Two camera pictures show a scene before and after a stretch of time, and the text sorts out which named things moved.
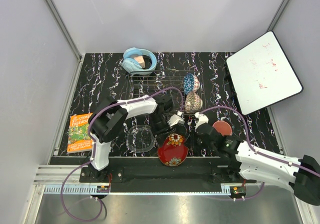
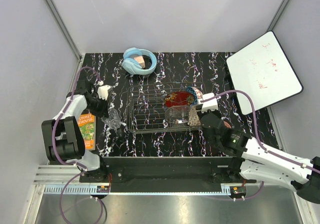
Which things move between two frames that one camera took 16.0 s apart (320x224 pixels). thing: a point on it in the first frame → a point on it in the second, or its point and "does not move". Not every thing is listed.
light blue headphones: [130, 65] does not move
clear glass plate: [140, 138] → [178, 114]
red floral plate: [174, 152] → [179, 98]
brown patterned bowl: [192, 102] → [193, 118]
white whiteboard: [262, 74] does not move
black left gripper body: [160, 125] → [98, 107]
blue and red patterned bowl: [191, 83] → [196, 93]
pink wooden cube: [140, 60] does not move
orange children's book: [79, 138] does not move
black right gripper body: [199, 139] → [198, 108]
